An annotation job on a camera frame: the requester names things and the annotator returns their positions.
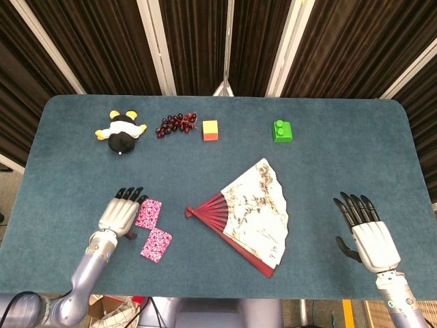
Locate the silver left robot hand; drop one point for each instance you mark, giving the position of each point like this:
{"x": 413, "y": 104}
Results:
{"x": 117, "y": 213}

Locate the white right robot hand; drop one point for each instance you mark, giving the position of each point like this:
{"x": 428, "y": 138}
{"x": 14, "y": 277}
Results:
{"x": 375, "y": 244}

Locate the pink patterned card deck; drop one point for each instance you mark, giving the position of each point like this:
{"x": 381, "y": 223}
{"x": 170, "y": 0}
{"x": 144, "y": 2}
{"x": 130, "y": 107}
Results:
{"x": 150, "y": 213}

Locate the pink patterned playing card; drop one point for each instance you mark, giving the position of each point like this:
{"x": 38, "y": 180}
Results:
{"x": 156, "y": 245}

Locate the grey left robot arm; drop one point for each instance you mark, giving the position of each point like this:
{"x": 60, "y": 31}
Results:
{"x": 85, "y": 273}

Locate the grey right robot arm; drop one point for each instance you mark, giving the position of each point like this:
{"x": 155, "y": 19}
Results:
{"x": 399, "y": 307}

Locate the black white penguin plush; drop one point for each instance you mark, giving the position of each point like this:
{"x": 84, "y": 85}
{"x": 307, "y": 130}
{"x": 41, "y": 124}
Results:
{"x": 121, "y": 138}

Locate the cardboard box with clutter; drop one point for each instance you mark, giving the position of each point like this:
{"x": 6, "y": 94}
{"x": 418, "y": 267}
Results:
{"x": 112, "y": 311}

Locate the dark red grape bunch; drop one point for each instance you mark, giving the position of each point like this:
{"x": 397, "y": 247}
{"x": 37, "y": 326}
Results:
{"x": 174, "y": 124}

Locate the blue felt table cover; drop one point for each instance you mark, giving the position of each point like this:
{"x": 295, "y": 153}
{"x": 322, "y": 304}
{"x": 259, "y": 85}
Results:
{"x": 218, "y": 171}

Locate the red ribbed paper folding fan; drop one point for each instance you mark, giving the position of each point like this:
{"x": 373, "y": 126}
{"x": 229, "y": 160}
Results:
{"x": 259, "y": 218}

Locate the orange and yellow cube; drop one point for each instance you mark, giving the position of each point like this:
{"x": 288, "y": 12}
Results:
{"x": 210, "y": 130}

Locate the green two-stud building block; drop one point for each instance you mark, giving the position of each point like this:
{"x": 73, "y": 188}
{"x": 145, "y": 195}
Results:
{"x": 282, "y": 133}

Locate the grey robot torso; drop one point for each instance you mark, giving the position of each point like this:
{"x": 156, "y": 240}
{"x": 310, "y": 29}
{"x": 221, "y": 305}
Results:
{"x": 222, "y": 314}

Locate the dark brown curtain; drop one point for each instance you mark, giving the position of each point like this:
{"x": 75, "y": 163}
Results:
{"x": 191, "y": 41}

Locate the white frame bar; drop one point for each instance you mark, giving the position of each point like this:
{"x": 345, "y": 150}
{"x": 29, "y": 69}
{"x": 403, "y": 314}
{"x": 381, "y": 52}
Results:
{"x": 10, "y": 163}

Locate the white wide frame post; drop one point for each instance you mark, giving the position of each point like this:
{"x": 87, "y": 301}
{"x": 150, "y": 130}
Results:
{"x": 157, "y": 48}
{"x": 289, "y": 48}

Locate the white slanted frame post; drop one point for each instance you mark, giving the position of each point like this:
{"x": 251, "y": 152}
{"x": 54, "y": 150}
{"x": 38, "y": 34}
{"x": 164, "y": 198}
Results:
{"x": 409, "y": 76}
{"x": 48, "y": 48}

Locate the thin white frame post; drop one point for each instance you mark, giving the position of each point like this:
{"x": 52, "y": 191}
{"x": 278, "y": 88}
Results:
{"x": 227, "y": 41}

